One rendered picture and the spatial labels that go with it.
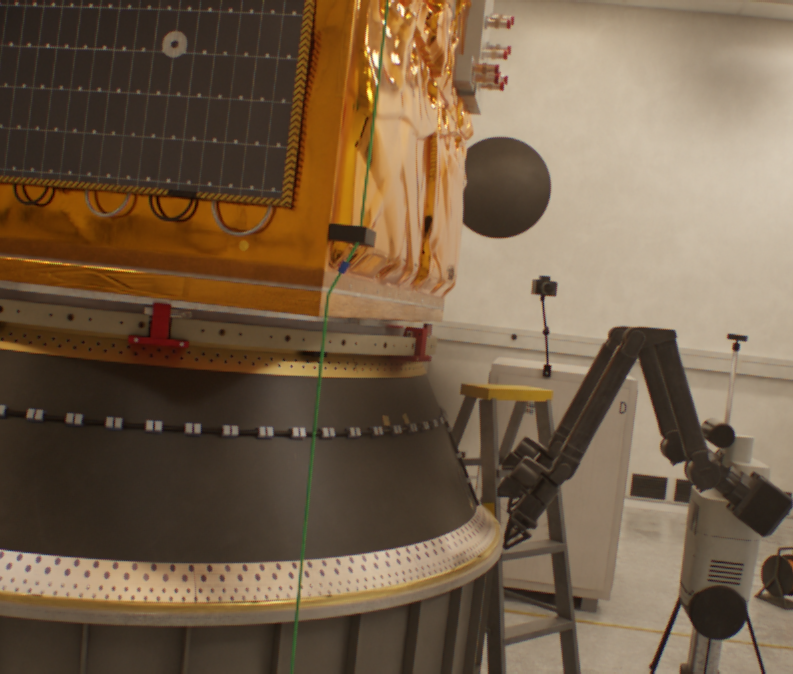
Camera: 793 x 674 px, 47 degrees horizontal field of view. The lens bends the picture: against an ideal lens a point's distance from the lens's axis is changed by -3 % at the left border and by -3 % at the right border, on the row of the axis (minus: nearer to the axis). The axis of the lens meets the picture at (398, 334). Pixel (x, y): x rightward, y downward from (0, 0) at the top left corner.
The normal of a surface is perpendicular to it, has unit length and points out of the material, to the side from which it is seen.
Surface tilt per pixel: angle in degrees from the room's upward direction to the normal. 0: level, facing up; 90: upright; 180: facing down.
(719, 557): 100
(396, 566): 43
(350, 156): 88
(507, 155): 90
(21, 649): 90
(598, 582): 90
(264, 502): 62
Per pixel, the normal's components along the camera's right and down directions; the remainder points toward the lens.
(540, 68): -0.14, 0.01
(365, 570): 0.55, -0.66
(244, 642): 0.47, 0.07
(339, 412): 0.68, -0.38
